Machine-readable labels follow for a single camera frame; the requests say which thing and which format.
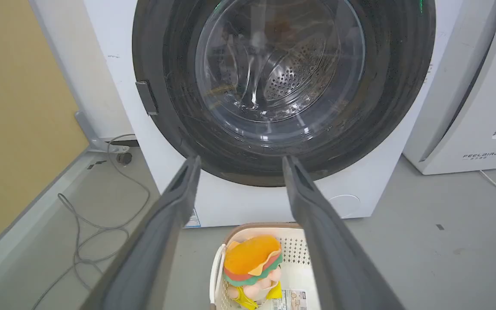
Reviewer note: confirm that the round dark washing machine door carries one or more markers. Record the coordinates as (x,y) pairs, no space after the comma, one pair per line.
(274,86)

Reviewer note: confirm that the plush hamburger toy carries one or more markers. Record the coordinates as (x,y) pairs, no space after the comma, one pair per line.
(252,260)

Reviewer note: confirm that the white front-load washing machine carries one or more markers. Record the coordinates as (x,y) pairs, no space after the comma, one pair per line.
(248,202)

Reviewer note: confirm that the yellow-dressed doll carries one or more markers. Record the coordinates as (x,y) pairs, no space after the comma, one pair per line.
(254,292)

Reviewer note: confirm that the white air purifier appliance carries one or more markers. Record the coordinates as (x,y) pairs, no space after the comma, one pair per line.
(472,86)

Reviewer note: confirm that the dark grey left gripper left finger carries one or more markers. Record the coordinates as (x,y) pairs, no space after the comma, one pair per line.
(144,254)

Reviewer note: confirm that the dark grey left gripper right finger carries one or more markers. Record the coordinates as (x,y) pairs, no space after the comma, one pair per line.
(338,254)

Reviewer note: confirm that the printed label card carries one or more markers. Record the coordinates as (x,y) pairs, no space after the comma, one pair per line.
(291,300)

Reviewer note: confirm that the white plastic laundry basket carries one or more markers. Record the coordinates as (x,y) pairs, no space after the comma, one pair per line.
(293,254)

